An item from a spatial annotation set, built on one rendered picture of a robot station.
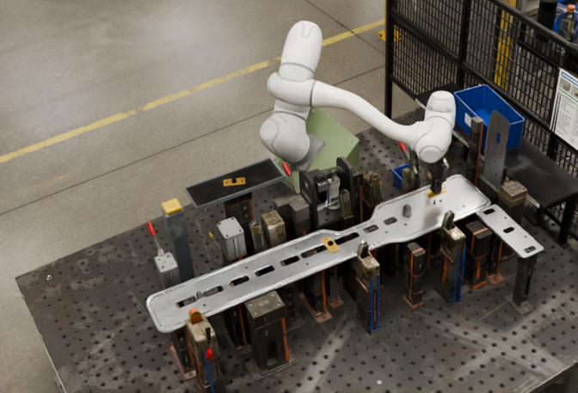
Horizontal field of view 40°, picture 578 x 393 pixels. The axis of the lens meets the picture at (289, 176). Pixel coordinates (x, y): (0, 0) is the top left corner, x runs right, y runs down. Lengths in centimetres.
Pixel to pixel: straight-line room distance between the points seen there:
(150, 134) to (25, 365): 192
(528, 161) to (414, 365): 98
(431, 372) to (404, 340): 17
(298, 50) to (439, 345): 122
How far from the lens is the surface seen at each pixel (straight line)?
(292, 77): 294
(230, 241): 292
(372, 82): 572
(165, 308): 285
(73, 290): 344
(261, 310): 275
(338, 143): 358
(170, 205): 300
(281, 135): 347
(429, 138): 272
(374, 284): 291
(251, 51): 618
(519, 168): 334
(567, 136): 329
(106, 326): 326
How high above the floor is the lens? 309
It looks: 39 degrees down
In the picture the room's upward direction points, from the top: 5 degrees counter-clockwise
